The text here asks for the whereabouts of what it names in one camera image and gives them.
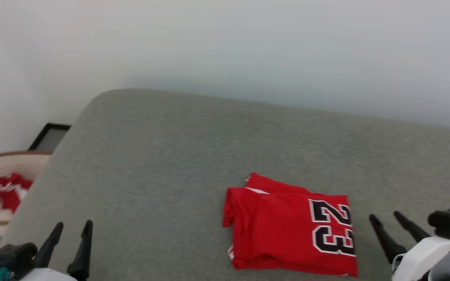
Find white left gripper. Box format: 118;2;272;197
14;220;93;281

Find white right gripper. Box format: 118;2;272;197
369;211;450;281

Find red Bulls jersey white sleeves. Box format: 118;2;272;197
222;173;358;277

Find red white garment in basket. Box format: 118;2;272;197
0;173;34;213

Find grey fabric sofa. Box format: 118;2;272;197
0;89;450;281

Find black rectangular frame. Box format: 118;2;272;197
28;123;71;152

